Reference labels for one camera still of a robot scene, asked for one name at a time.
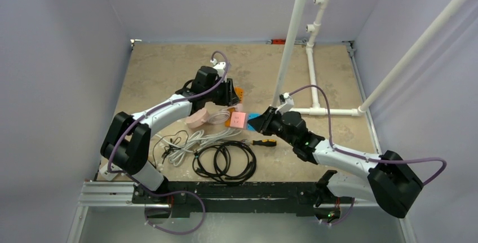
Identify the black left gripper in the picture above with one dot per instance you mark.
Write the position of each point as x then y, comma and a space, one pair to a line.
229, 97

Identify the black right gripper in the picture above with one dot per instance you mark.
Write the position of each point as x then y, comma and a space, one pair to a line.
269, 121

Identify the pink cube power socket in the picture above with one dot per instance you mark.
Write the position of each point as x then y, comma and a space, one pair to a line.
238, 120

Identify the orange power strip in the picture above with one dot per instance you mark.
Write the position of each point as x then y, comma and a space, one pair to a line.
240, 93

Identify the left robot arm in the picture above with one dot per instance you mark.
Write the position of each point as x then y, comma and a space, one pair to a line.
127, 141

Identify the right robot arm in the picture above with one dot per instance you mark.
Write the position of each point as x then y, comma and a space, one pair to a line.
383, 179

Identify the blue travel adapter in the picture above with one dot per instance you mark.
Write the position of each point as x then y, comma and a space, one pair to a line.
251, 116

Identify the red clamp at table edge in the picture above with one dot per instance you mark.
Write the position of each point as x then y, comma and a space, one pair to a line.
276, 41

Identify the white power strip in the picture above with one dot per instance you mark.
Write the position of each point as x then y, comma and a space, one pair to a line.
106, 174

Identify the yellow black handled screwdriver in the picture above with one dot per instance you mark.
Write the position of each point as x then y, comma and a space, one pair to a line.
264, 143

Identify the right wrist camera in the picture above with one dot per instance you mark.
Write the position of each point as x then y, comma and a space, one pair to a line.
286, 103

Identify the white pvc pipe frame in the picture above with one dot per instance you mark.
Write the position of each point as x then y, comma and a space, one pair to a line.
313, 29

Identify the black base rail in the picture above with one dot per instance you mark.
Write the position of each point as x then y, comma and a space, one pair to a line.
304, 199

